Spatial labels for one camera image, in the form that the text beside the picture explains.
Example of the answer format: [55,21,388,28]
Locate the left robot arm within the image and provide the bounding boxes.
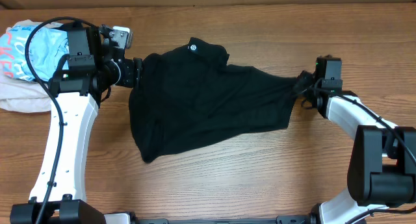
[10,17,142,224]

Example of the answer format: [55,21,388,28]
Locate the light blue printed shirt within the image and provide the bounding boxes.
[1,25,69,81]

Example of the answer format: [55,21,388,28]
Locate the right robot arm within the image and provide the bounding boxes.
[276,55,415,223]

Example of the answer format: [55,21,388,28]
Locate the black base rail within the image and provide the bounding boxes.
[103,210,368,224]

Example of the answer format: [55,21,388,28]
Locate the black polo shirt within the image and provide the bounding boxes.
[129,38,311,163]

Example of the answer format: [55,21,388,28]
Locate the beige folded garment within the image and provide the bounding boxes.
[1,19,61,113]

